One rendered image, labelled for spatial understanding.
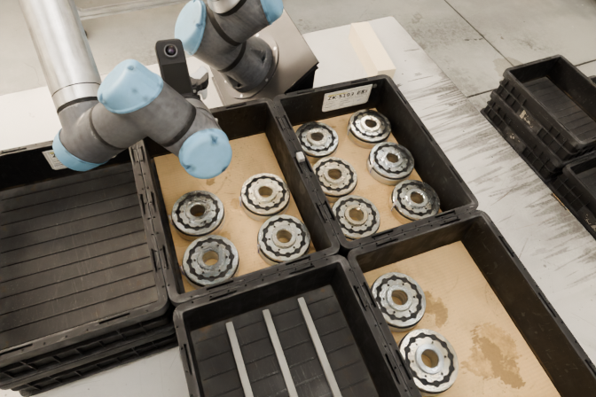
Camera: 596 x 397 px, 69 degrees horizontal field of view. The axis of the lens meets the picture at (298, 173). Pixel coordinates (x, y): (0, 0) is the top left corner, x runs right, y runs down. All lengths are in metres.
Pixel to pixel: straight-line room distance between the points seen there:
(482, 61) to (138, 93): 2.52
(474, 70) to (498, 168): 1.56
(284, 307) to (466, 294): 0.36
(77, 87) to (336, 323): 0.58
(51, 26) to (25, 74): 1.92
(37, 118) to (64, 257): 0.54
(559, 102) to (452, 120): 0.71
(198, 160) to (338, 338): 0.41
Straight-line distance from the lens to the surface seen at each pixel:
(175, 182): 0.96
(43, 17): 0.77
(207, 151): 0.62
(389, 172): 0.98
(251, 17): 0.99
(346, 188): 0.93
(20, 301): 0.93
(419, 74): 1.50
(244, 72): 1.12
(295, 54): 1.12
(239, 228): 0.89
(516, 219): 1.25
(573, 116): 1.99
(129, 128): 0.63
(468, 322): 0.91
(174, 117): 0.61
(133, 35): 2.76
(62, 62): 0.73
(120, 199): 0.97
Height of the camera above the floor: 1.61
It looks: 54 degrees down
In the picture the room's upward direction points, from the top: 8 degrees clockwise
